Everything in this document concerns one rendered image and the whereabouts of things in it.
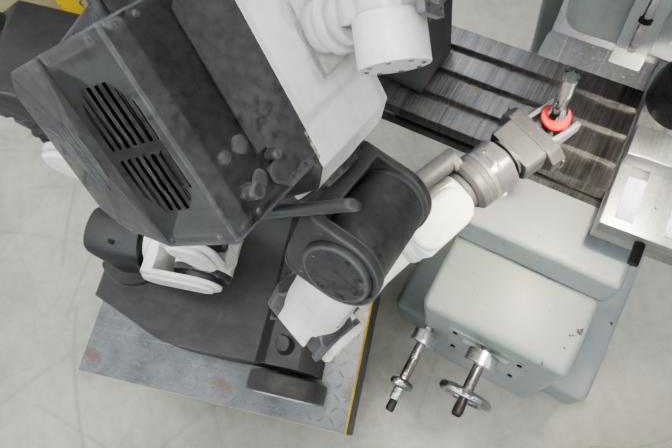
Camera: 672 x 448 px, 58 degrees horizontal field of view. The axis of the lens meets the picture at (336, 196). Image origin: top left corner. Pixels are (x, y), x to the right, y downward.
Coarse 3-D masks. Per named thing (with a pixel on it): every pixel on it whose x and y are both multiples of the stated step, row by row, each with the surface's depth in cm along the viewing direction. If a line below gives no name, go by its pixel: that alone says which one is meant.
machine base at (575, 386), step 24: (432, 264) 189; (408, 288) 188; (624, 288) 178; (408, 312) 187; (600, 312) 176; (600, 336) 174; (576, 360) 172; (600, 360) 172; (552, 384) 172; (576, 384) 170
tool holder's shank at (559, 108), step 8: (568, 72) 87; (576, 72) 87; (568, 80) 87; (576, 80) 87; (560, 88) 89; (568, 88) 88; (560, 96) 91; (568, 96) 90; (552, 104) 94; (560, 104) 92; (568, 104) 92; (552, 112) 95; (560, 112) 94; (568, 112) 95; (560, 120) 96
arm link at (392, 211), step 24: (360, 192) 66; (384, 192) 66; (408, 192) 67; (336, 216) 63; (360, 216) 63; (384, 216) 64; (408, 216) 66; (360, 240) 61; (384, 240) 62; (408, 240) 67; (384, 264) 62
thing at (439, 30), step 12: (444, 0) 110; (432, 24) 110; (444, 24) 116; (432, 36) 114; (444, 36) 119; (432, 48) 117; (444, 48) 123; (432, 60) 121; (408, 72) 121; (420, 72) 118; (432, 72) 124; (408, 84) 125; (420, 84) 122
